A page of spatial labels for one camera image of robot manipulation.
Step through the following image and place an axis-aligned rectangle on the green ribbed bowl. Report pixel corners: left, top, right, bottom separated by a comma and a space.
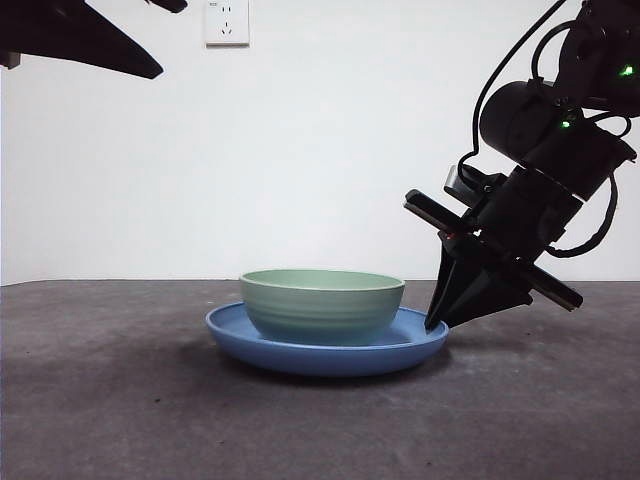
238, 269, 406, 346

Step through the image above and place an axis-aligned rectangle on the blue plate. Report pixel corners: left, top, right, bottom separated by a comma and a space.
204, 301, 450, 378

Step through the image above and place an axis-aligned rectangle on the white wall socket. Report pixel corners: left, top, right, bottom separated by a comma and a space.
204, 0, 251, 49

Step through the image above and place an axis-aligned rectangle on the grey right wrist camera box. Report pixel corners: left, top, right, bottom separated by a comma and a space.
443, 167, 504, 206

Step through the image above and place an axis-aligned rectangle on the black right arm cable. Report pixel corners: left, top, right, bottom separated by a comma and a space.
548, 172, 619, 259
457, 0, 571, 174

